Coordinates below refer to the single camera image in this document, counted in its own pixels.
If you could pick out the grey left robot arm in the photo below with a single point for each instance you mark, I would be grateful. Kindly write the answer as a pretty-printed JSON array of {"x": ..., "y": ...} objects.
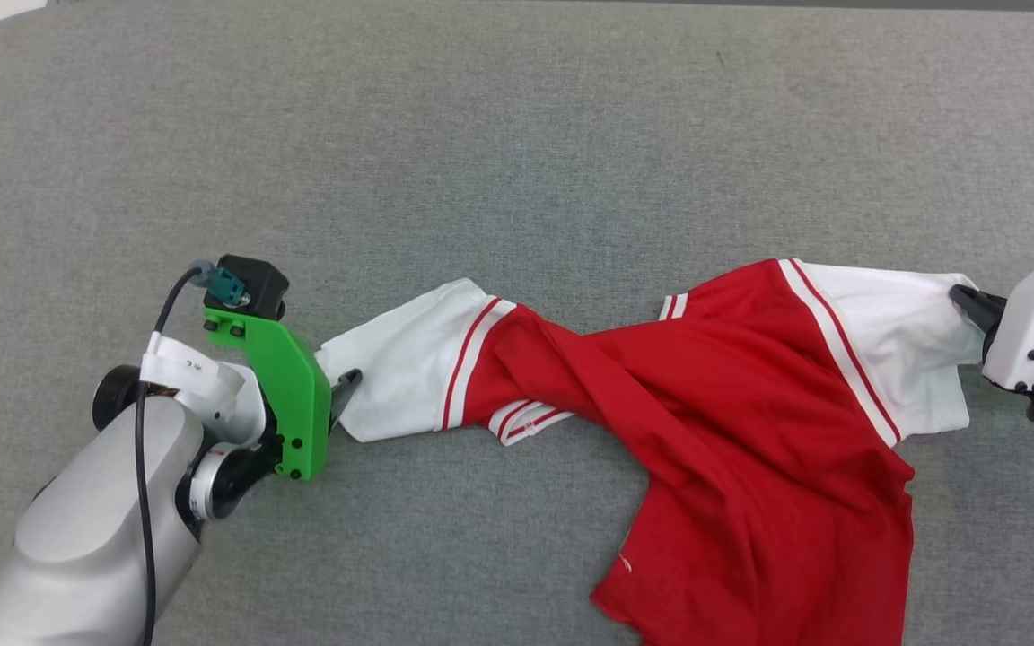
[{"x": 95, "y": 520}]

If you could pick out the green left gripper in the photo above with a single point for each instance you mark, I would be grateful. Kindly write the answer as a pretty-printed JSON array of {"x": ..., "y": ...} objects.
[{"x": 293, "y": 395}]

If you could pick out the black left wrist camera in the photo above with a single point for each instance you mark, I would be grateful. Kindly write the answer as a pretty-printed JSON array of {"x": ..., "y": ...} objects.
[{"x": 252, "y": 283}]

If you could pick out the red and white shirt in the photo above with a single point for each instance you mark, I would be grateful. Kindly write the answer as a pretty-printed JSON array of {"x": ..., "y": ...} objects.
[{"x": 750, "y": 404}]

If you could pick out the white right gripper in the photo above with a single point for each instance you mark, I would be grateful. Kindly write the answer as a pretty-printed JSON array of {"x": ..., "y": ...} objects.
[{"x": 1033, "y": 318}]

